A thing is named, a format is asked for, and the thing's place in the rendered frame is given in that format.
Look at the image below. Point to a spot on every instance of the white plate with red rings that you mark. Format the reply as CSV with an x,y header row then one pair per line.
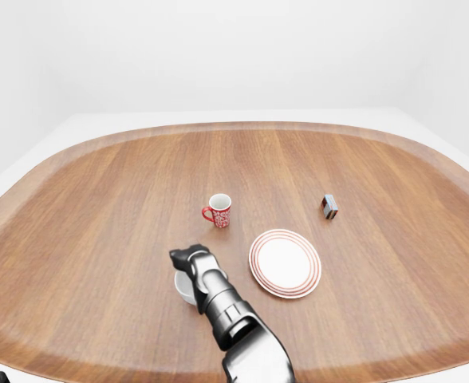
x,y
285,263

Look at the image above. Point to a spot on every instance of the small printed box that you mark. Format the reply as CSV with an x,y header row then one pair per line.
x,y
329,206

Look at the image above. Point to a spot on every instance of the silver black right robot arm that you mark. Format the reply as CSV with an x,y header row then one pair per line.
x,y
238,315

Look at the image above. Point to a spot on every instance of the red white patterned mug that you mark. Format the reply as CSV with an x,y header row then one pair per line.
x,y
220,217

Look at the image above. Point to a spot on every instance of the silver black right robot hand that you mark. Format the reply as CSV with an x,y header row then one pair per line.
x,y
198,263

